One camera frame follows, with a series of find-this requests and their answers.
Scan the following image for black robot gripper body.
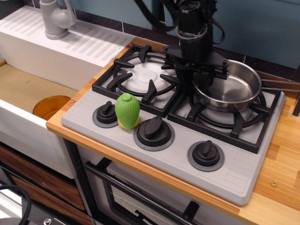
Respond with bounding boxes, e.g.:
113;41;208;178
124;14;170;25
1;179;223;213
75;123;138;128
163;23;229;79

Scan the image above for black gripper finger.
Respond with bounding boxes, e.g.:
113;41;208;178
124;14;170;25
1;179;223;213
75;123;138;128
174;62;194;93
193;72;214;87

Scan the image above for stainless steel pan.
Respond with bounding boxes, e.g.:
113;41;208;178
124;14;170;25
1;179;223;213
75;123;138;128
193;60;299;113

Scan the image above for green toy corncob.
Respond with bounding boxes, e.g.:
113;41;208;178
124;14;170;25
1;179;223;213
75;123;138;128
115;93;140;130

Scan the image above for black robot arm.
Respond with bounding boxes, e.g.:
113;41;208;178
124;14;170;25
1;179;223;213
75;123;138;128
135;0;229;91

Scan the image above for black middle stove knob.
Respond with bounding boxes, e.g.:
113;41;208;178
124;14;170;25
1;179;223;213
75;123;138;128
134;116;175;151

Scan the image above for black stove knob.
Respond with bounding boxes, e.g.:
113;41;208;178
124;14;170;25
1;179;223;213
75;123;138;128
92;101;118;128
134;116;175;151
187;140;225;172

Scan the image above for black right stove knob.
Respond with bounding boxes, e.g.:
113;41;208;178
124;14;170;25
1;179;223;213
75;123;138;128
187;140;225;172

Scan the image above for black left stove knob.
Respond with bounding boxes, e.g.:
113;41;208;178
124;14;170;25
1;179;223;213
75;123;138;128
92;101;118;128

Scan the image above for grey toy stove top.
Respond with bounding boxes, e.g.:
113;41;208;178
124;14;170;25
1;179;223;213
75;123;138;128
60;44;286;207

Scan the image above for black left burner grate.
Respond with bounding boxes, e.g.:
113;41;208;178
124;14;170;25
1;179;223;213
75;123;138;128
92;45;182;117

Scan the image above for black burner grate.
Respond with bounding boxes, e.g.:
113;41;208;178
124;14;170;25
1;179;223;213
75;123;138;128
92;45;182;117
167;85;285;154

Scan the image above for black right burner grate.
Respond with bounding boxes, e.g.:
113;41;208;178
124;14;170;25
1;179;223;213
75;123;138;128
167;85;285;154

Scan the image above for toy oven door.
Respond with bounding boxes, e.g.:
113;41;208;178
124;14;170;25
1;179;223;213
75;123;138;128
77;146;242;225

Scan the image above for grey toy faucet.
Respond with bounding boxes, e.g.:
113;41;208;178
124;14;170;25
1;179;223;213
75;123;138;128
39;0;76;40

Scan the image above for orange plastic drain disc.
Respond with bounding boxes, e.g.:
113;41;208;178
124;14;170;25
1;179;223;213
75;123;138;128
32;96;70;120

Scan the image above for white toy sink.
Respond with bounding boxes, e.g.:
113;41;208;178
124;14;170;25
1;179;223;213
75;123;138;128
0;6;134;179

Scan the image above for wooden drawer fronts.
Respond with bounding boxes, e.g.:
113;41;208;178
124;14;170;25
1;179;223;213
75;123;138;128
0;143;92;225

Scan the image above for black braided cable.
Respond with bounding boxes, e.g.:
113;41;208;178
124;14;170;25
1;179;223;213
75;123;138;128
0;184;32;225

